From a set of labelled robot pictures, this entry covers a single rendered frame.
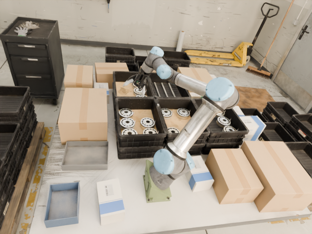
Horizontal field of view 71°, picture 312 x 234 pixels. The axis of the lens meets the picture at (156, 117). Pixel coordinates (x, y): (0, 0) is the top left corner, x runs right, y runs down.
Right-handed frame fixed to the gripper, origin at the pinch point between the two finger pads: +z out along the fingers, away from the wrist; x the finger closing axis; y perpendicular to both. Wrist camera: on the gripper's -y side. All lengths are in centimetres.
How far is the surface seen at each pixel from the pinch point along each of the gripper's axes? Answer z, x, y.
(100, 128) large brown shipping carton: 24.4, -7.9, 20.5
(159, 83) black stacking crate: 14, 22, -55
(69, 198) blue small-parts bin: 39, -6, 63
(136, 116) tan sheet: 18.2, 12.0, -0.9
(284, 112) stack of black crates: -6, 193, -119
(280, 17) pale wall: -83, 205, -352
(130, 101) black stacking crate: 14.0, 3.1, -7.2
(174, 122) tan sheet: 7.7, 38.6, -2.2
